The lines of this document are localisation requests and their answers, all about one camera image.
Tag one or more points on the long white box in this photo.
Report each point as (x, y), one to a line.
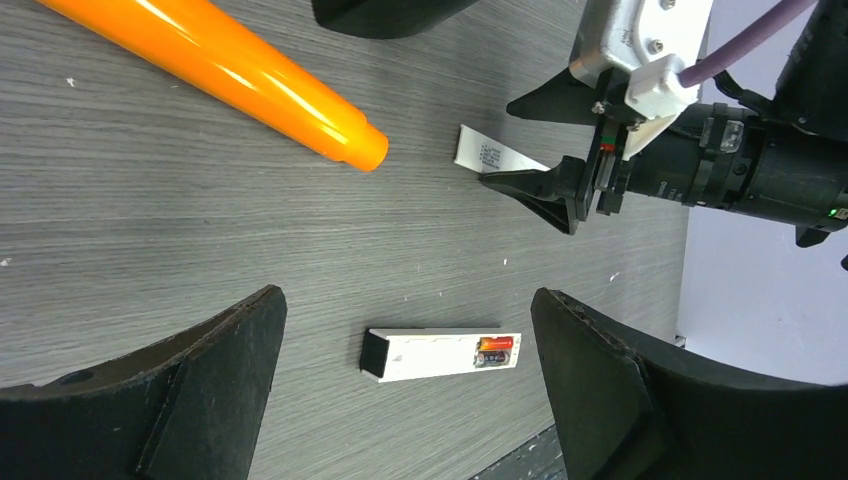
(391, 355)

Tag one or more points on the black battery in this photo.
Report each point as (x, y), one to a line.
(491, 359)

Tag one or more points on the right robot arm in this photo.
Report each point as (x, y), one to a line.
(758, 127)

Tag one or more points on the white box sleeve cover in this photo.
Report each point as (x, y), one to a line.
(480, 154)

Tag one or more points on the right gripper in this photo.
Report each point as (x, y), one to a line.
(563, 195)

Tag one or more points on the black metronome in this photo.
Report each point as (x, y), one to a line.
(385, 19)

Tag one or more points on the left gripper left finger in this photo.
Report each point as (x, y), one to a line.
(187, 407)

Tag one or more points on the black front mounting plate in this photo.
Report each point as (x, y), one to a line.
(539, 458)

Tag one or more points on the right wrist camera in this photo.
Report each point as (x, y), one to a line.
(651, 42)

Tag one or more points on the red battery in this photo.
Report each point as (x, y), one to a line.
(500, 343)

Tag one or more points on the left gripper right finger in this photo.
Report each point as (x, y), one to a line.
(627, 405)

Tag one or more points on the orange toy microphone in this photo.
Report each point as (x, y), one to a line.
(202, 45)

